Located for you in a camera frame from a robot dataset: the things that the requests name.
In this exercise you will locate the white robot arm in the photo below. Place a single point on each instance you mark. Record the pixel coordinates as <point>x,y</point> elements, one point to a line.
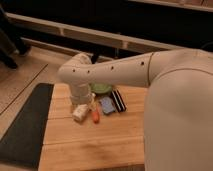
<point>178,111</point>

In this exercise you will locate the green ceramic bowl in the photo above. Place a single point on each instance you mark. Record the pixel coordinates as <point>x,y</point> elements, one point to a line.
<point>100,88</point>

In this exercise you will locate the black striped brush block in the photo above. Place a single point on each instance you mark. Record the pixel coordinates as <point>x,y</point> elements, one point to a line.
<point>118,101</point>

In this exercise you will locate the blue sponge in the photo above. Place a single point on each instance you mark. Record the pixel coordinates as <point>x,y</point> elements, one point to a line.
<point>106,105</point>

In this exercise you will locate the orange carrot toy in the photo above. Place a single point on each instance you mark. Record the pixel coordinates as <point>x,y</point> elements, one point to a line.
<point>95,113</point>

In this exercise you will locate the white lotion bottle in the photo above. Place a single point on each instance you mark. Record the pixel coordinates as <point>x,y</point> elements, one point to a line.
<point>80,112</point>

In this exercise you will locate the dark floor mat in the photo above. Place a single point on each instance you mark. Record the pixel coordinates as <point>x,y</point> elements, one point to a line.
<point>22,142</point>

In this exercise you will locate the white shelf rail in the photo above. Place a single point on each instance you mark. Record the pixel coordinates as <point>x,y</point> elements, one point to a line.
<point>90,35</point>

